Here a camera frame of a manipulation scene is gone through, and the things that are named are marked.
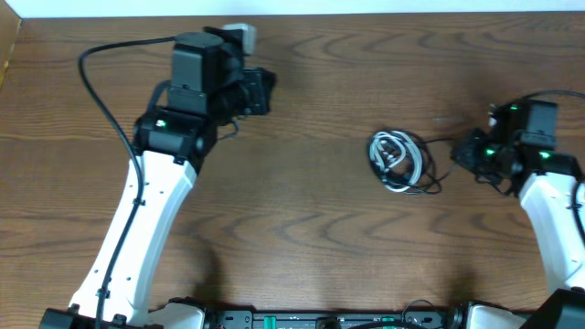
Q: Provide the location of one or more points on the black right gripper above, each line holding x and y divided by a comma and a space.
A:
463, 153

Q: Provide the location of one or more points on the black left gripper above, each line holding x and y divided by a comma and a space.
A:
253, 85

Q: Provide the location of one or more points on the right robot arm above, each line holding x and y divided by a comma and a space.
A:
520, 147

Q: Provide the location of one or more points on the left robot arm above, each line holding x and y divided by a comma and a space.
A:
210, 86

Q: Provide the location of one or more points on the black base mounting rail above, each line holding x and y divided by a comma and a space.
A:
365, 320

